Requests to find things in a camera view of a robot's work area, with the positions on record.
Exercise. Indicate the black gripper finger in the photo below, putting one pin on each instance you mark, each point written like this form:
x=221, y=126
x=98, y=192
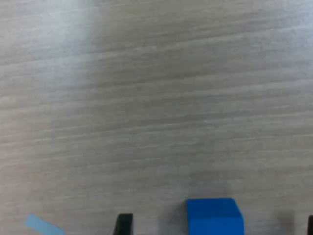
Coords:
x=123, y=225
x=311, y=226

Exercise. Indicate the blue cube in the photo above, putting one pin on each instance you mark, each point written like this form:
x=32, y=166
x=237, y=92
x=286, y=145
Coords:
x=215, y=218

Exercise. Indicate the blue tape piece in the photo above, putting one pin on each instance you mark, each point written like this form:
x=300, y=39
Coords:
x=41, y=224

